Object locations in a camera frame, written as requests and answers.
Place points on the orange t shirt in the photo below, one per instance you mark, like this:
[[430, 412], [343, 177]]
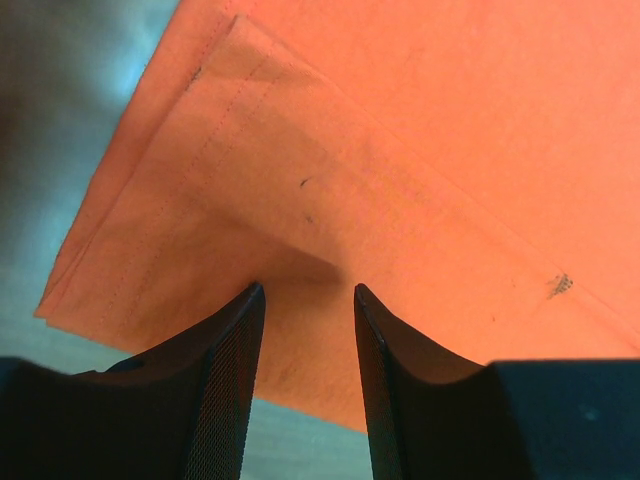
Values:
[[474, 163]]

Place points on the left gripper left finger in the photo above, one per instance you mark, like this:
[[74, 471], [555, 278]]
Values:
[[179, 410]]

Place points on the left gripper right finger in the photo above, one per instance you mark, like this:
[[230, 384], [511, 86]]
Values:
[[430, 413]]

